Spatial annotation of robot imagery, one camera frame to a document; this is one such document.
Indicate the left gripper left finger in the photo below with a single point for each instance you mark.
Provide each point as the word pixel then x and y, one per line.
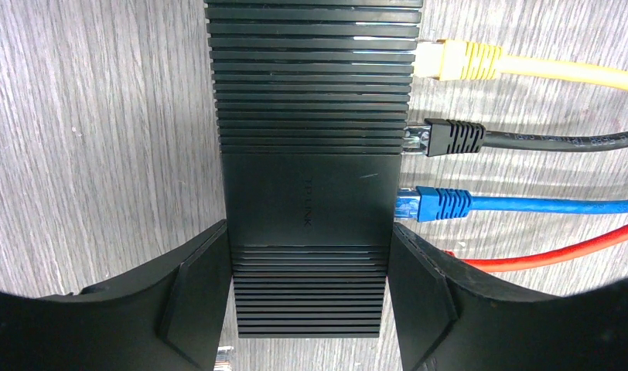
pixel 166 314

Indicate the black network switch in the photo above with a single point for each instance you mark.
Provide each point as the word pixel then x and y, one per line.
pixel 311 99

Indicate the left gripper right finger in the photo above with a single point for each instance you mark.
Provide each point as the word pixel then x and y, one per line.
pixel 451 316

